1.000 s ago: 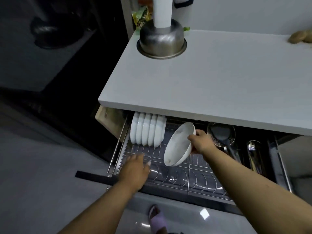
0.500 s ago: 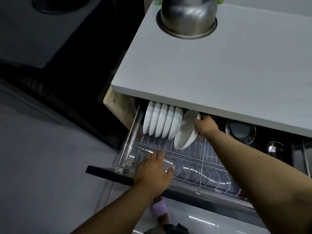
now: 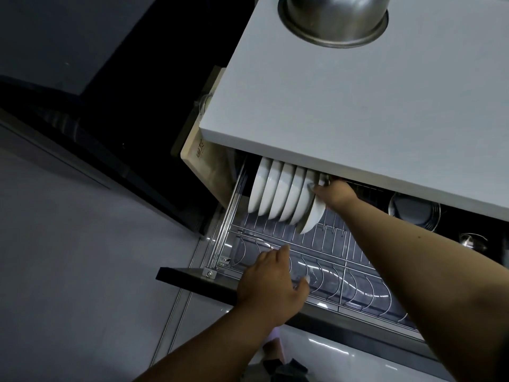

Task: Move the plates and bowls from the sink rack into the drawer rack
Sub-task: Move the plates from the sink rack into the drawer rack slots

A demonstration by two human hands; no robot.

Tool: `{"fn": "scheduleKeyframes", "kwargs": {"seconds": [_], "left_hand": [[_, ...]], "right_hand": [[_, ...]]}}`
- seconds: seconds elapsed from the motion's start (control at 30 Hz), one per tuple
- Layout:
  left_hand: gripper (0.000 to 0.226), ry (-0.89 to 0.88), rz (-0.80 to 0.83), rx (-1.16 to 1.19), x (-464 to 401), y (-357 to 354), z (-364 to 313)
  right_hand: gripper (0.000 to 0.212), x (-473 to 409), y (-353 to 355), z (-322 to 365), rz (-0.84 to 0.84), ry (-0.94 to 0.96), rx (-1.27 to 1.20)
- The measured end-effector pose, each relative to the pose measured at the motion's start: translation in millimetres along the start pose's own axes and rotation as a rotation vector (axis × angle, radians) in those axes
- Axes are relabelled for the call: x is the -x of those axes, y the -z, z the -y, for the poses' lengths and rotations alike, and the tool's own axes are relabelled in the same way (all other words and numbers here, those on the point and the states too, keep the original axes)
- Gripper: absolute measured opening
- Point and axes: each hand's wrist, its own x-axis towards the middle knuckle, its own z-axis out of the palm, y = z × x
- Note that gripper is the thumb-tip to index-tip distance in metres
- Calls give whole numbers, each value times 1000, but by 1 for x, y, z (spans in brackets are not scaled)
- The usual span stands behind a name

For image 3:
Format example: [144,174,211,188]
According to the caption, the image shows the person's left hand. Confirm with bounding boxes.
[237,245,311,326]

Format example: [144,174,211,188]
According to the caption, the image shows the person's right hand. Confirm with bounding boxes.
[313,179,360,211]

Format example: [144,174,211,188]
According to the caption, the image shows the white dinner plate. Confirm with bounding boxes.
[298,176,327,235]

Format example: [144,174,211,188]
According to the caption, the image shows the steel wire dish rack drawer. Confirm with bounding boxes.
[207,153,509,348]

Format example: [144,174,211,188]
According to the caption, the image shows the person's left forearm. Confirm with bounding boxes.
[133,305,288,382]

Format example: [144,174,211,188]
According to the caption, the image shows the person's right forearm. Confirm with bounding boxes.
[336,196,509,382]

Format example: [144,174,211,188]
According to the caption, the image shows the grey drip tray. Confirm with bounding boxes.
[229,203,418,328]

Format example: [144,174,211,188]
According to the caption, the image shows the row of white plates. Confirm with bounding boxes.
[247,157,315,226]

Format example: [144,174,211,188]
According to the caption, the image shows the light purple shirt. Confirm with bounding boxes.
[260,327,288,364]

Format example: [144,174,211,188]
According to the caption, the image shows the white glossy cabinet front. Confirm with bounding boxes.
[153,292,456,382]

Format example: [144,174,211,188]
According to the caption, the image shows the dark shorts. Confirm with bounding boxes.
[247,356,311,382]

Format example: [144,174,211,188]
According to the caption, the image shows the small steel bowl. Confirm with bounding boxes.
[388,192,442,232]

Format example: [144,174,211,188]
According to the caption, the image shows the dark drawer front panel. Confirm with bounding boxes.
[156,267,443,363]

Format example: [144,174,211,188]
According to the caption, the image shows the wooden cutting board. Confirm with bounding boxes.
[180,67,236,210]

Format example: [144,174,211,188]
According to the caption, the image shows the steel pot lid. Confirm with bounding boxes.
[457,232,490,254]

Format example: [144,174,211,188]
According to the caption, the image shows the large steel mixing bowl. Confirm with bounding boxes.
[278,0,389,49]

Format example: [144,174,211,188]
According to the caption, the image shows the black glass appliance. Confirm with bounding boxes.
[0,0,257,237]

